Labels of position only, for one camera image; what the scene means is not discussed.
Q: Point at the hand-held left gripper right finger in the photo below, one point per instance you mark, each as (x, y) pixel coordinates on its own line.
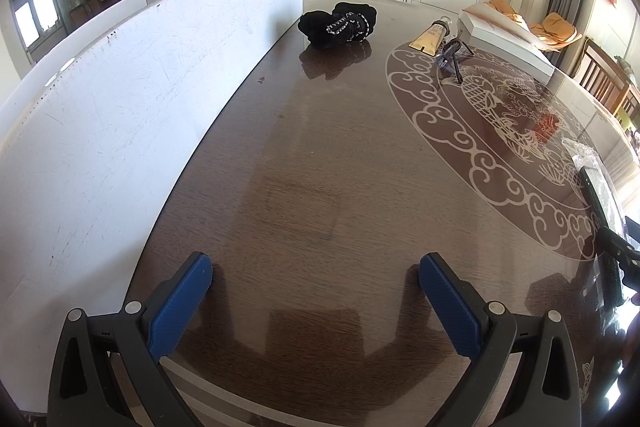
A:
(450, 302)

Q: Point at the white flat box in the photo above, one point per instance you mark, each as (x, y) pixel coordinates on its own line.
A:
(505, 39)

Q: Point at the wooden dining chair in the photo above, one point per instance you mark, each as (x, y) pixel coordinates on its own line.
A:
(607, 77)

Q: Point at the white partition board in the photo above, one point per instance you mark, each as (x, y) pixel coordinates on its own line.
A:
(125, 107)

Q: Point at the black knitted sock bundle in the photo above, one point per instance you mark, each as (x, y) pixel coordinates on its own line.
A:
(337, 27)

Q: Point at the lounge chair with orange cushions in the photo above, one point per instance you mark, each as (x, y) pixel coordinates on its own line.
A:
(555, 27)

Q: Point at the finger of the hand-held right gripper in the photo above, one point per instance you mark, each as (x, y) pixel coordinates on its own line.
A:
(617, 246)
(634, 226)

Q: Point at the gold tube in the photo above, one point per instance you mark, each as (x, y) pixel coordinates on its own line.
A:
(430, 38)

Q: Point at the black rectangular box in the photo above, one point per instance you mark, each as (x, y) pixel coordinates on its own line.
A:
(597, 207)

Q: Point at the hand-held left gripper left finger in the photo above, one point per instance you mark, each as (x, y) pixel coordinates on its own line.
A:
(180, 302)

